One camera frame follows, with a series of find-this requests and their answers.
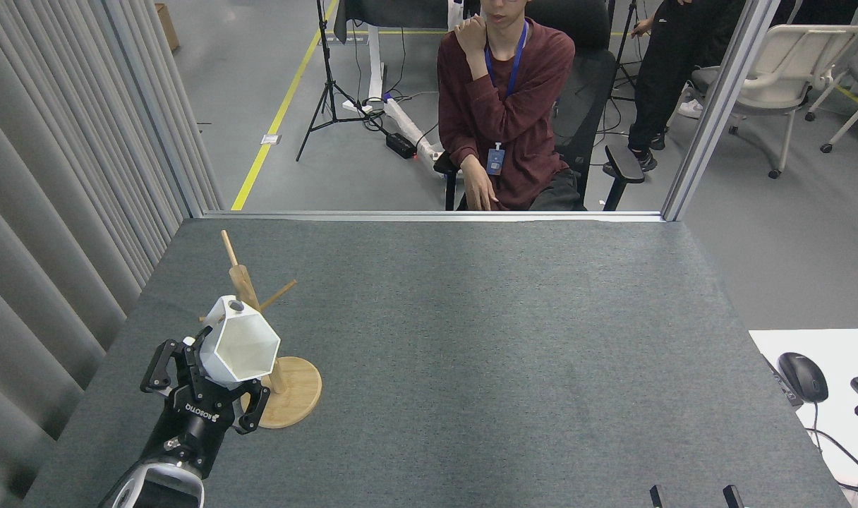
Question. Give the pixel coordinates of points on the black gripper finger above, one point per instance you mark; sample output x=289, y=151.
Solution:
x=657, y=497
x=734, y=497

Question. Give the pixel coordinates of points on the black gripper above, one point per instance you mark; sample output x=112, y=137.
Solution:
x=196, y=423

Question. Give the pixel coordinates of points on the white hexagonal cup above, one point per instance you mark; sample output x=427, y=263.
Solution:
x=242, y=346

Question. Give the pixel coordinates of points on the wooden cup storage rack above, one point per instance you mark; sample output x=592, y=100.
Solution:
x=298, y=395

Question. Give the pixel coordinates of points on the person's right hand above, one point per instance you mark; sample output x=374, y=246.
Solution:
x=480, y=187

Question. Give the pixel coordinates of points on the person's left hand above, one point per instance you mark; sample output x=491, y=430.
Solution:
x=471, y=35

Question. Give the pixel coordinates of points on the person's hand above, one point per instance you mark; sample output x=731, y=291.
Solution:
x=643, y=28

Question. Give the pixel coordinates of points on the small black strip device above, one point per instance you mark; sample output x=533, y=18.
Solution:
x=783, y=384

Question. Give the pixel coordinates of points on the black computer mouse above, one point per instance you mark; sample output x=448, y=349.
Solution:
x=803, y=377

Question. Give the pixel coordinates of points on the white side table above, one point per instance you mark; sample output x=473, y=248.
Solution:
x=845, y=353

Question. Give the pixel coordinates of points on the grey pleated curtain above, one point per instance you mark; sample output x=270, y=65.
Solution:
x=48, y=212

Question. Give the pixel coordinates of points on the small metal floor plate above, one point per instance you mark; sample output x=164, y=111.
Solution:
x=271, y=140

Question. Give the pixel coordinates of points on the black power box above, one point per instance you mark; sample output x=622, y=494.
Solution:
x=401, y=144

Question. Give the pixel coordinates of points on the white power strip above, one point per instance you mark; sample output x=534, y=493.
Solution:
x=356, y=108

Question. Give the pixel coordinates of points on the black tripod stand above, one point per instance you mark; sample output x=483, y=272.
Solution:
x=328, y=92
x=624, y=49

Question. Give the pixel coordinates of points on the white stand on wheels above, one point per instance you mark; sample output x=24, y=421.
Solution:
x=408, y=123

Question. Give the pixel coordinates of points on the brown cardboard box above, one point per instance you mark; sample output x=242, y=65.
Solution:
x=166, y=27

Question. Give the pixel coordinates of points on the black desk with white legs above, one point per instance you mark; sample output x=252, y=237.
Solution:
x=376, y=63

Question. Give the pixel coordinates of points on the black office chair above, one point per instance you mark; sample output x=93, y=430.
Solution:
x=591, y=85

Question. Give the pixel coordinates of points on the person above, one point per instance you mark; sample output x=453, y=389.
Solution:
x=669, y=70
x=528, y=92

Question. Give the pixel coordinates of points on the white office chair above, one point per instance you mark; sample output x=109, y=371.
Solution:
x=789, y=67

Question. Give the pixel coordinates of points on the silver aluminium frame rail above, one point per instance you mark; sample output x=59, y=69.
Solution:
x=401, y=216

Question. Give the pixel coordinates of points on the silver aluminium frame post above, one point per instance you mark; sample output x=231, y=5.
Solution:
x=725, y=99

